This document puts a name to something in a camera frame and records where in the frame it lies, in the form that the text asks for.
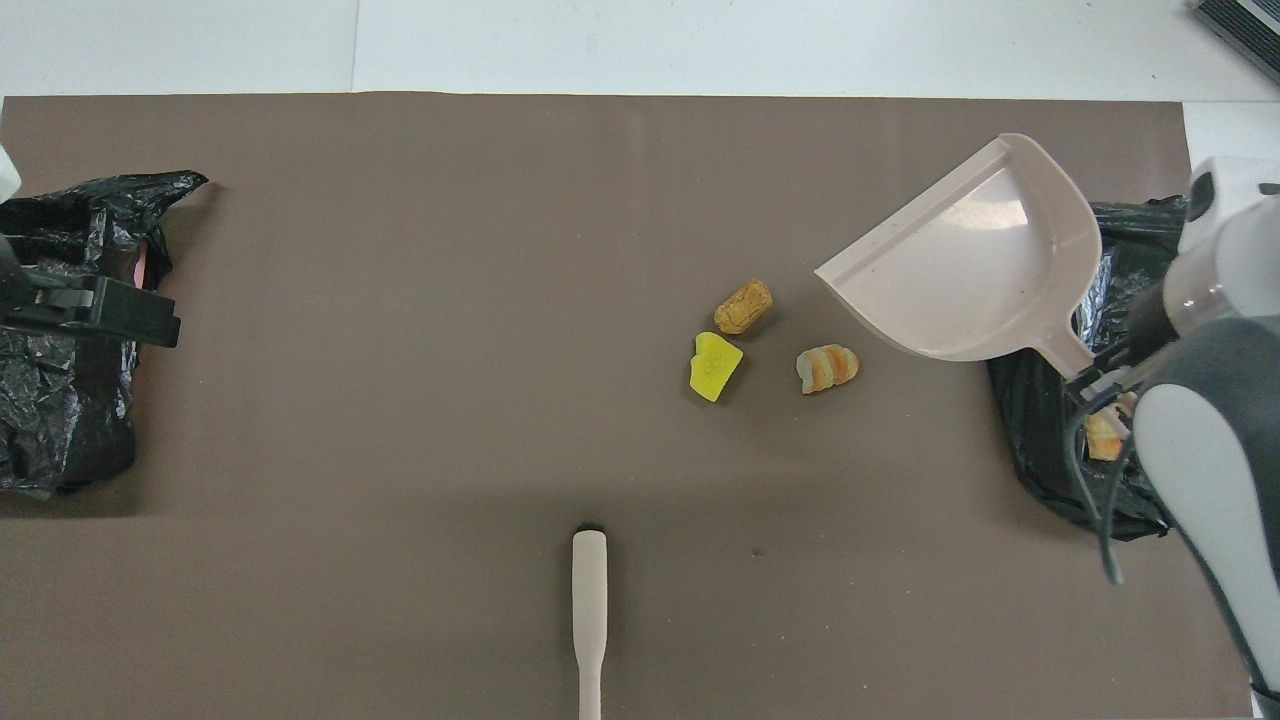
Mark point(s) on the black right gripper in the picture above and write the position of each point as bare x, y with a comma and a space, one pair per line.
1100, 388

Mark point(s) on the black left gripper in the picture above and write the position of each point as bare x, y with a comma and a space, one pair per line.
130, 320

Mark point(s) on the orange striped foam piece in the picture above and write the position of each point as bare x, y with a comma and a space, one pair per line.
828, 368
1103, 438

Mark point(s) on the beige plastic dustpan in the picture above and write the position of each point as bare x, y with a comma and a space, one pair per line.
960, 270

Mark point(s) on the brown cork-like trash piece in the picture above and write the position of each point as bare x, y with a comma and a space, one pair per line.
743, 307

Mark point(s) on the yellow sponge piece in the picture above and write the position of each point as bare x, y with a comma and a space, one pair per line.
714, 368

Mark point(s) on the beige hand brush black bristles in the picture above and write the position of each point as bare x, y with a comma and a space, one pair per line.
589, 590

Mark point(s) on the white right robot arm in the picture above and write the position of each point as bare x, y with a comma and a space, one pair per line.
1200, 470

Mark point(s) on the pink plastic bin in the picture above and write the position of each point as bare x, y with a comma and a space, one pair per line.
141, 266

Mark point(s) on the black plastic trash bag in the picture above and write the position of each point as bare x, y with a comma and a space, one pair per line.
60, 420
1040, 440

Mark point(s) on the brown paper table mat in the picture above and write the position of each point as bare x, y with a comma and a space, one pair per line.
400, 250

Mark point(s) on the dark grey ribbed device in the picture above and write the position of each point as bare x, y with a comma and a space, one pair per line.
1245, 25

